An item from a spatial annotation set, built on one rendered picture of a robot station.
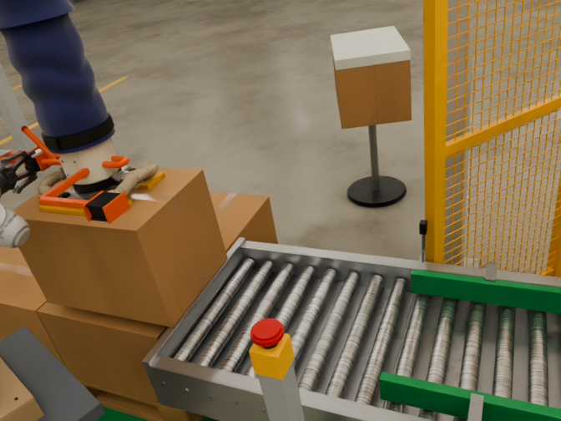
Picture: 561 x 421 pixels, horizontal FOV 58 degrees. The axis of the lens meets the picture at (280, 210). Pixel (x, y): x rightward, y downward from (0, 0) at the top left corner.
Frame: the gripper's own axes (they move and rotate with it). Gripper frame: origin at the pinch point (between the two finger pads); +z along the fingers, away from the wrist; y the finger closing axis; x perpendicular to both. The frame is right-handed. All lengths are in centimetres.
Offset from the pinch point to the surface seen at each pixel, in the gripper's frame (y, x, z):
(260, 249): 53, 66, 30
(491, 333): 63, 155, 13
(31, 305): 58, -18, -18
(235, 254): 53, 57, 24
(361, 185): 112, 62, 183
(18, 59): -38.4, 24.9, -10.6
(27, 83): -31.5, 24.0, -10.4
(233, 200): 59, 30, 72
